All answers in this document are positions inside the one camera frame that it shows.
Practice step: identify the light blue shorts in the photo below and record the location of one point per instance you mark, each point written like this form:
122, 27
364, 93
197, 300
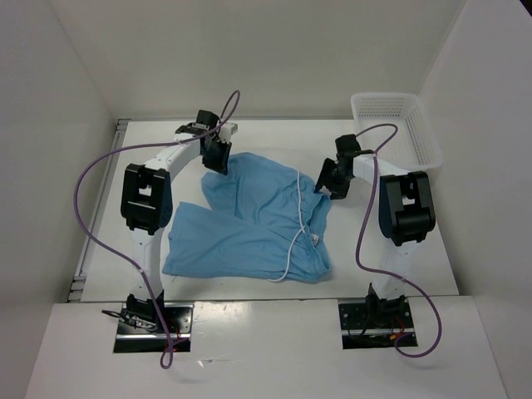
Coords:
263, 220

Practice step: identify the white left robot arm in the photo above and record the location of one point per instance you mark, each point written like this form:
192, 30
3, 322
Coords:
147, 205

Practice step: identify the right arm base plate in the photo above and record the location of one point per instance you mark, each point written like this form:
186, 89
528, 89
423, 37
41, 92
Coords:
358, 331

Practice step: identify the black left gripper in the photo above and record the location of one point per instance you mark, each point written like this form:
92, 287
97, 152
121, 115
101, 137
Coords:
221, 165

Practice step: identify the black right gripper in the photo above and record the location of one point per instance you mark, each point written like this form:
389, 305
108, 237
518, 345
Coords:
325, 174

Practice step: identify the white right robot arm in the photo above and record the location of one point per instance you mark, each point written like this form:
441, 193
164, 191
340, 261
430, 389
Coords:
405, 213

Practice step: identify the white plastic basket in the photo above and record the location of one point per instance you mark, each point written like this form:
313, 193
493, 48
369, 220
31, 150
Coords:
400, 123

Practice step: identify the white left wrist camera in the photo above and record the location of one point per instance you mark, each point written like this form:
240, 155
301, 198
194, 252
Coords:
226, 131

